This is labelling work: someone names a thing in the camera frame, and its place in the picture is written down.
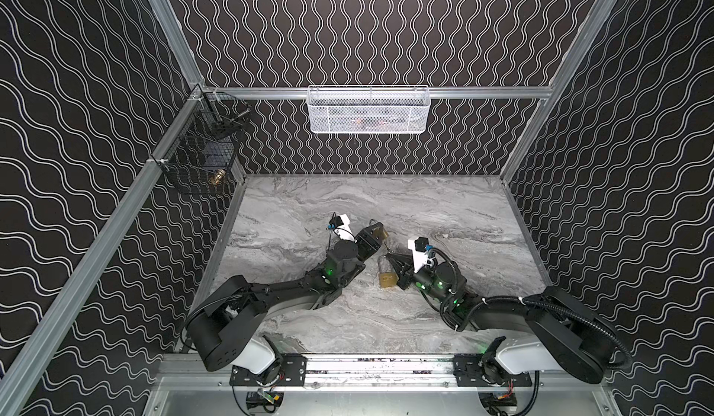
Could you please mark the black wire wall basket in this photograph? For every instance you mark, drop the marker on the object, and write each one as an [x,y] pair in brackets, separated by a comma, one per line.
[201,160]

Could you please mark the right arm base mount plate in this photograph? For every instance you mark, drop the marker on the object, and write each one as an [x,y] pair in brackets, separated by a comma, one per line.
[476,370]

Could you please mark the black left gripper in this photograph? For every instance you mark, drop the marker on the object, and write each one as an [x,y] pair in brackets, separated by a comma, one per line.
[364,238]

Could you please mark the long shackle brass padlock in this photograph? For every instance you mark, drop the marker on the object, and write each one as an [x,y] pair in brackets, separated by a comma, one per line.
[386,274]

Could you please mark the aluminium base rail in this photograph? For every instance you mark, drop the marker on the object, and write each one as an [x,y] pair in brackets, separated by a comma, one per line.
[358,373]

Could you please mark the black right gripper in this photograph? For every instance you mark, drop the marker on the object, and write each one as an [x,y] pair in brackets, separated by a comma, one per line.
[406,268]

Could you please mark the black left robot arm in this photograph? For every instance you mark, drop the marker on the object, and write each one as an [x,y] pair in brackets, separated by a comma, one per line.
[223,324]

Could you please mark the white mesh wall basket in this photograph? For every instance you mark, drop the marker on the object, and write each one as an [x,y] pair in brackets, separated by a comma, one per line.
[361,109]

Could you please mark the small brass padlock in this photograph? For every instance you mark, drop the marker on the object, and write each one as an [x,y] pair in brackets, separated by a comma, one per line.
[379,233]

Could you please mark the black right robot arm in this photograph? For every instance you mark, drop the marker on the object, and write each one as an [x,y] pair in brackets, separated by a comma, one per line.
[562,334]

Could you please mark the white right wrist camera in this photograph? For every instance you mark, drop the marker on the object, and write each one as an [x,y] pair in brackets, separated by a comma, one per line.
[421,253]

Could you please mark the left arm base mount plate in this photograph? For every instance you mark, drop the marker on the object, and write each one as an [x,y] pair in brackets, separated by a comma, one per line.
[288,370]

